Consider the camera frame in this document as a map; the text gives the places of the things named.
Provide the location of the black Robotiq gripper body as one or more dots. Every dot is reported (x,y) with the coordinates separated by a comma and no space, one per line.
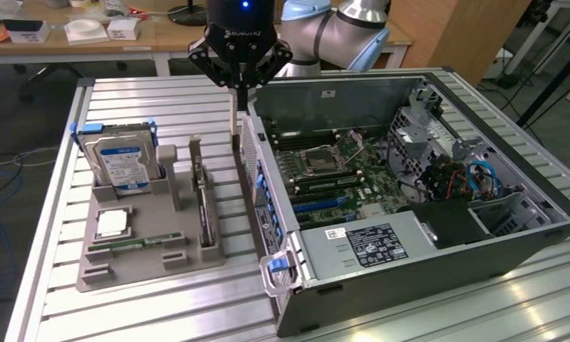
(240,28)

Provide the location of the Nvidia graphics card metal bracket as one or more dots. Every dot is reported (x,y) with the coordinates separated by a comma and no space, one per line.
(202,206)

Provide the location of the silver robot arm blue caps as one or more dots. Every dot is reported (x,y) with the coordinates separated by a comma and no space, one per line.
(322,32)

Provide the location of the wooden desk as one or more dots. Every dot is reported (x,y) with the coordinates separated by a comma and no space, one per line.
(171,39)

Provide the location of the black round lamp base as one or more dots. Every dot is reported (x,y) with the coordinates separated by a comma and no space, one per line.
(185,18)

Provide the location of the white paper label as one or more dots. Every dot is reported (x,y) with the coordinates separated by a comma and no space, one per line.
(135,48)

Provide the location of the plain white box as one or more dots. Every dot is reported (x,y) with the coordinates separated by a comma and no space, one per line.
(123,30)

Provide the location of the white round holder box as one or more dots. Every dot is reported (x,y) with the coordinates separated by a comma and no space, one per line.
(87,32)

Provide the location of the metal socket cover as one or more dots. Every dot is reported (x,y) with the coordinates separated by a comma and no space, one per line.
(350,142)

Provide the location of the CPU socket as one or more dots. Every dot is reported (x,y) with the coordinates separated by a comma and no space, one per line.
(322,159)

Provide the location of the black office chair base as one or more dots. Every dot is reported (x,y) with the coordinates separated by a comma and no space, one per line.
(43,76)

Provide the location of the hard disk blue carrier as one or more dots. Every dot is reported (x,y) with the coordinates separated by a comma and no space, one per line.
(121,160)

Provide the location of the perforated metal drive cage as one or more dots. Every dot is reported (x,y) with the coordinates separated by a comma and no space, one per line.
(410,139)

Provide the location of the white box dark lid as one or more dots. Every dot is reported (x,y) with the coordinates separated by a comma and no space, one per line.
(27,31)

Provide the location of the wooden cabinet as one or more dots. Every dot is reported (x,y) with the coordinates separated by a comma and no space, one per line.
(456,35)

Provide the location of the green Dell motherboard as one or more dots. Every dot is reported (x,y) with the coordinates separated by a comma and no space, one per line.
(365,171)

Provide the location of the installed RAM stick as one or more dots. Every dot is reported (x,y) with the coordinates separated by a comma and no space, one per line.
(328,183)

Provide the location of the blue expansion slot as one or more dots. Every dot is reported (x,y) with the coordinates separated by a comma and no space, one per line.
(316,205)

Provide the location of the white drawer unit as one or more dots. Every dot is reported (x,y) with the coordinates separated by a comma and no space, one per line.
(498,64)

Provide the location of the silver chipset heat sink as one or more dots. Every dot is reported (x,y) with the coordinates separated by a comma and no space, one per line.
(373,210)

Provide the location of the grey parts rack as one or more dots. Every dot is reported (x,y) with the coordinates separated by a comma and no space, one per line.
(171,228)

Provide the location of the silver CPU chip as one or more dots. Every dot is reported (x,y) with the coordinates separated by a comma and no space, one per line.
(112,222)

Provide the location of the green RAM stick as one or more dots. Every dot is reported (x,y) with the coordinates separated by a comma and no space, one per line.
(133,243)

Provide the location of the black stand leg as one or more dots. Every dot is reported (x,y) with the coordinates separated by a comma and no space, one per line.
(546,78)

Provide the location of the grey power supply unit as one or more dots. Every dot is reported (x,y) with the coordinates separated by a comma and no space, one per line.
(332,256)

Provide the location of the grey metal disk bay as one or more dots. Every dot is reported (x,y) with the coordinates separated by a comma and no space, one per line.
(496,213)

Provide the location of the black open PC case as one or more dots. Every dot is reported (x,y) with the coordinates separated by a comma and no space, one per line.
(408,288)

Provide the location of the black chassis intrusion switch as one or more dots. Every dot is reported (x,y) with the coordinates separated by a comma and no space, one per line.
(262,137)

